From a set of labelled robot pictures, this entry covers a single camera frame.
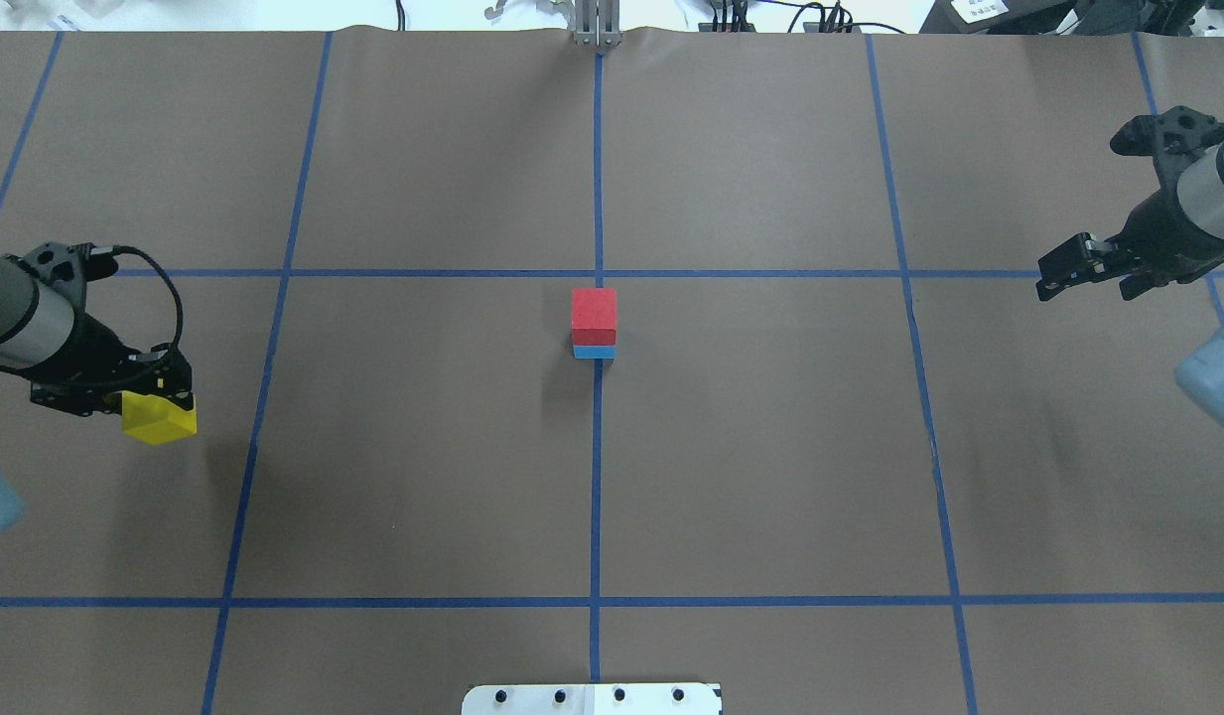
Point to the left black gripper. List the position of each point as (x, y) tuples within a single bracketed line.
[(95, 355)]

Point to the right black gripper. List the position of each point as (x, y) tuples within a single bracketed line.
[(1157, 227)]

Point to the yellow foam block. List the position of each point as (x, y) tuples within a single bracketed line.
[(155, 420)]

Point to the blue foam block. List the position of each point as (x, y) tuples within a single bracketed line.
[(594, 352)]

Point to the red foam block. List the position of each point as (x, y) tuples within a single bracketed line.
[(593, 317)]

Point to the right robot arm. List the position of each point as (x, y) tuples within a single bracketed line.
[(1201, 199)]

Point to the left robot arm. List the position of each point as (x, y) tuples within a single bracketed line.
[(24, 300)]

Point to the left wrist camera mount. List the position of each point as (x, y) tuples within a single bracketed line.
[(68, 269)]

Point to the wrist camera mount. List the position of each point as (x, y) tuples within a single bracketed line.
[(68, 269), (1176, 141)]

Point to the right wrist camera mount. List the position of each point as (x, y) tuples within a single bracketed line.
[(1176, 141)]

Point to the white camera stand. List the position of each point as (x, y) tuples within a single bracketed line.
[(595, 698)]

